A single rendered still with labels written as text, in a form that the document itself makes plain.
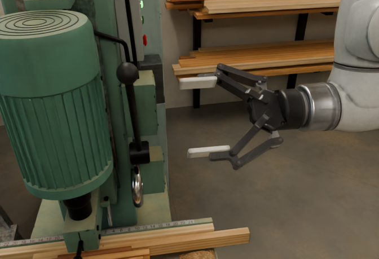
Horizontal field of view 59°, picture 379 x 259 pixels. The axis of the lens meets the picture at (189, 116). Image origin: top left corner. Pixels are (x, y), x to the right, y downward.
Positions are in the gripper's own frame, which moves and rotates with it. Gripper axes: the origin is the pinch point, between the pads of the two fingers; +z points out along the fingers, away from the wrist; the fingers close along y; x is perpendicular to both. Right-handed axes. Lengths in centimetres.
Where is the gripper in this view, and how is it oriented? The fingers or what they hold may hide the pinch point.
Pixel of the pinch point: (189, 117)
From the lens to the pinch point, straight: 59.1
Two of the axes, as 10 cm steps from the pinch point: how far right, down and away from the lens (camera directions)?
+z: -9.9, 0.7, -1.3
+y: -1.2, -9.0, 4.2
